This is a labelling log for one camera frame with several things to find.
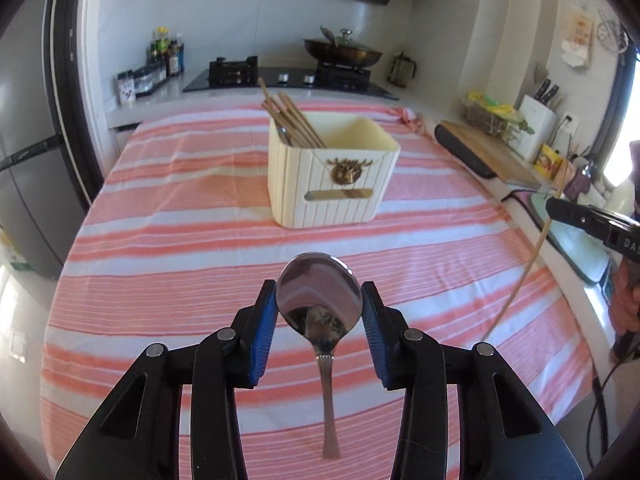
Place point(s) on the wok with glass lid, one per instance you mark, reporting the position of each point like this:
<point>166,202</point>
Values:
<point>342,50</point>

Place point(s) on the sauce bottles group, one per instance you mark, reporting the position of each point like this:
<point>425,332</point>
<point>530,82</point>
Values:
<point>168,50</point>

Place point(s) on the wooden cutting board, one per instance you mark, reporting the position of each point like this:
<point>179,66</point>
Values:
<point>495,155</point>

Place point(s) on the hanging paper calendar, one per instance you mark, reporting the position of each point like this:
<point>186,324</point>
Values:
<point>577,39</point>

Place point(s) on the wire basket with bags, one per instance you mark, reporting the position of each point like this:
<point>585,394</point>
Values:
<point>493,118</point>

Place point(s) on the steel spoon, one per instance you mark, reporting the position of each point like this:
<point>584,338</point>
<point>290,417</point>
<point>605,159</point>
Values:
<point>320,298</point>

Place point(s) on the grey refrigerator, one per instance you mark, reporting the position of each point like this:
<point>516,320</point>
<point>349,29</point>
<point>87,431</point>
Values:
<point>42,206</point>

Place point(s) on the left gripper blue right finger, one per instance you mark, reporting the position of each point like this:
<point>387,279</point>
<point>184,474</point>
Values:
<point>405,358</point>

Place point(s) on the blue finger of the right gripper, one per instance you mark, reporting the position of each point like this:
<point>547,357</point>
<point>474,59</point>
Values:
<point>588,219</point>

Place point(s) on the purple soap bottle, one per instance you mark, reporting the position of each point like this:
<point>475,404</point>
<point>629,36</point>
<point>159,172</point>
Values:
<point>580,183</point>

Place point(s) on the dark glass kettle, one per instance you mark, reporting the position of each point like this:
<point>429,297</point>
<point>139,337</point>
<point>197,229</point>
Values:
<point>402,71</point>

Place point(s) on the black gas stove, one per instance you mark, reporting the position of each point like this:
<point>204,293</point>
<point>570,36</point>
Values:
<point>223,74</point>

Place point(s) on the white utensil holder box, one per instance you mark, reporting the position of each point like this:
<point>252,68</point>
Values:
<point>341,183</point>

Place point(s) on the person's right hand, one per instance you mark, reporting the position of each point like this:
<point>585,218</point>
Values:
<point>624,306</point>

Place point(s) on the hanging wire rack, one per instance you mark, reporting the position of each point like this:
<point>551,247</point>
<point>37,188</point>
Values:
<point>611,34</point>

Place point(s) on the white knife block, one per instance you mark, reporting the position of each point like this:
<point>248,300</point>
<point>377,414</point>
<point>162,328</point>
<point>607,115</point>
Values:
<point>539,124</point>

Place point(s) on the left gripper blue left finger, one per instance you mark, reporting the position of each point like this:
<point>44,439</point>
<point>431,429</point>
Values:
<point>232,358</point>

